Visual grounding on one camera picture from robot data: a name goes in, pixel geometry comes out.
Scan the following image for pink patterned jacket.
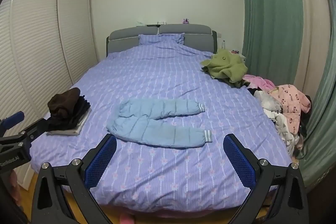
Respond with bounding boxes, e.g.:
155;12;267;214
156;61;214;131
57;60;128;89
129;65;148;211
268;84;311;135

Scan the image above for white grey clothes pile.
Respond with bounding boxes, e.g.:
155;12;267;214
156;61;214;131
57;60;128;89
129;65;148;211
253;90;296;156

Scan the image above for pink garment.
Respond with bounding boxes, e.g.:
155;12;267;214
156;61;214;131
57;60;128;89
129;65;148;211
243;75;276;91

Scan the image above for purple floral bed cover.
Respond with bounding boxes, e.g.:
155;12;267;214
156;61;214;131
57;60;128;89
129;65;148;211
30;42;291;213

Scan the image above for light blue padded pants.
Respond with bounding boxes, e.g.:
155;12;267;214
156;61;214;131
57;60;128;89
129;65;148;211
106;98;213;149

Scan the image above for purple floral pillow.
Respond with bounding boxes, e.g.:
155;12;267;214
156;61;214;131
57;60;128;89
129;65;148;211
138;33;185;45

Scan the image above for olive green garment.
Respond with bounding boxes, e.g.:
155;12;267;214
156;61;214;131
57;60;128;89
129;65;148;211
201;49;248;88

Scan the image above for dark folded clothes stack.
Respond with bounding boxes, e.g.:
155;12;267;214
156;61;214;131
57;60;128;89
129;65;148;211
47;88;91;136

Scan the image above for green curtain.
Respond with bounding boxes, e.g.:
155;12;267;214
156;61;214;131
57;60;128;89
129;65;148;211
243;0;335;188

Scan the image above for white louvered wardrobe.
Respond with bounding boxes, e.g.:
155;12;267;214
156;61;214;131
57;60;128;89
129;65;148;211
0;0;99;191

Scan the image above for white nightstand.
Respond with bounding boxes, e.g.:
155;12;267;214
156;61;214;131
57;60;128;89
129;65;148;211
230;50;246;63

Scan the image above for grey upholstered headboard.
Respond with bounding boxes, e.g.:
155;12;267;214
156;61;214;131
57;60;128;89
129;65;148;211
105;23;218;58

